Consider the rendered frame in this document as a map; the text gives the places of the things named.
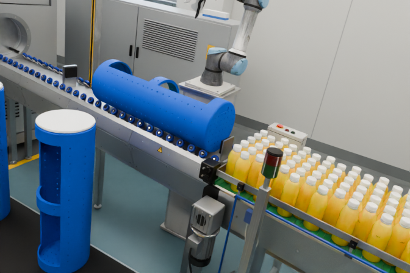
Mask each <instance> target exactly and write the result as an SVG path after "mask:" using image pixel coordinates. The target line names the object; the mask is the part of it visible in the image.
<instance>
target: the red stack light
mask: <svg viewBox="0 0 410 273"><path fill-rule="evenodd" d="M282 158H283V156H281V157H274V156H272V155H270V154H268V153H267V151H266V152H265V157H264V162H265V163H266V164H267V165H269V166H274V167H278V166H280V165H281V162H282Z"/></svg>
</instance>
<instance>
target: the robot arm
mask: <svg viewBox="0 0 410 273"><path fill-rule="evenodd" d="M190 1H191V0H185V1H184V3H188V2H190ZM237 1H239V2H241V3H243V7H244V9H245V10H244V13H243V16H242V19H241V22H240V25H239V28H238V31H237V34H236V38H235V40H234V44H233V46H232V48H231V49H230V50H229V51H228V52H227V50H226V49H225V48H209V50H208V53H207V59H206V65H205V70H204V72H203V73H202V75H201V78H200V82H202V83H203V84H206V85H209V86H213V87H219V86H222V85H223V75H222V72H223V71H225V72H227V73H230V74H232V75H235V76H239V75H241V74H242V73H243V72H244V71H245V70H246V68H247V65H248V60H247V59H246V54H245V51H246V48H247V46H248V42H249V40H250V36H251V33H252V31H253V27H254V24H255V22H256V19H257V16H258V13H260V12H261V11H262V9H264V8H266V7H267V6H268V3H269V0H237ZM205 2H206V0H196V3H194V4H192V5H191V8H192V9H193V10H194V11H195V12H196V15H195V19H197V17H198V16H199V14H200V13H201V11H202V9H203V7H204V5H205Z"/></svg>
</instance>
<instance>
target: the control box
mask: <svg viewBox="0 0 410 273"><path fill-rule="evenodd" d="M277 124H279V123H277V122H275V123H273V124H272V125H270V126H268V130H267V132H268V133H267V137H268V136H269V135H271V136H274V137H275V143H276V142H277V141H279V142H281V139H282V138H287V139H288V140H289V142H288V147H289V145H290V144H294V145H296V146H297V151H296V152H297V154H298V151H302V150H303V148H304V147H305V144H306V140H307V137H308V134H306V133H303V132H300V131H297V130H295V129H292V128H290V127H287V126H283V127H282V128H280V127H278V126H277ZM285 129H289V131H285ZM291 131H294V132H295V133H291Z"/></svg>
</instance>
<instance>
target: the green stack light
mask: <svg viewBox="0 0 410 273"><path fill-rule="evenodd" d="M280 166H281V165H280ZM280 166H278V167H274V166H269V165H267V164H266V163H265V162H264V161H263V164H262V169H261V174H262V175H263V176H264V177H267V178H269V179H275V178H277V176H278V173H279V169H280Z"/></svg>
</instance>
